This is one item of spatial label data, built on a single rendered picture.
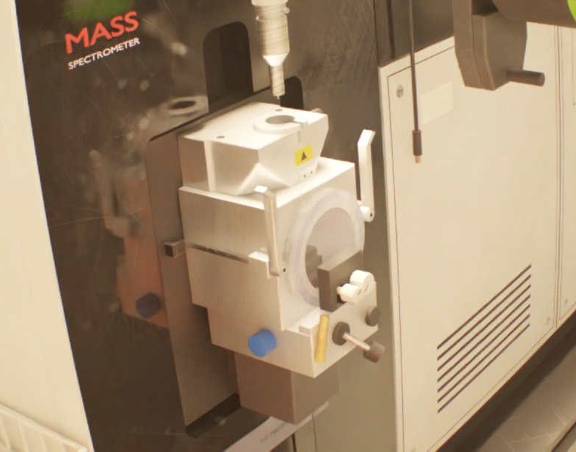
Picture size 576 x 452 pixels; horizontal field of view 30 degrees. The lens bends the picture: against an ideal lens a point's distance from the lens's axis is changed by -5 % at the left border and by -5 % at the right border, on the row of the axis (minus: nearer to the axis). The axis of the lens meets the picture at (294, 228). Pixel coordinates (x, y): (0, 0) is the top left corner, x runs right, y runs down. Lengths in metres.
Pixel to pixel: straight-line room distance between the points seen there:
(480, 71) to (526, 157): 0.64
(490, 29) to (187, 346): 0.37
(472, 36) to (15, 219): 0.33
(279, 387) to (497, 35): 0.35
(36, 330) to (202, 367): 0.17
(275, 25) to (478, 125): 0.45
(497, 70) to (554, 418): 0.83
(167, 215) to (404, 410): 0.44
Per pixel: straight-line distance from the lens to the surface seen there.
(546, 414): 1.45
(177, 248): 0.83
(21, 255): 0.76
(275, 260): 0.77
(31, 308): 0.78
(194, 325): 0.87
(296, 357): 0.82
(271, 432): 0.97
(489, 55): 0.67
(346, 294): 0.81
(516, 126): 1.27
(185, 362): 0.88
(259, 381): 0.89
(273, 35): 0.78
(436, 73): 1.09
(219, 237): 0.81
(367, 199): 0.85
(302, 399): 0.88
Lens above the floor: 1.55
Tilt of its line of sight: 24 degrees down
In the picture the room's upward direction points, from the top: 5 degrees counter-clockwise
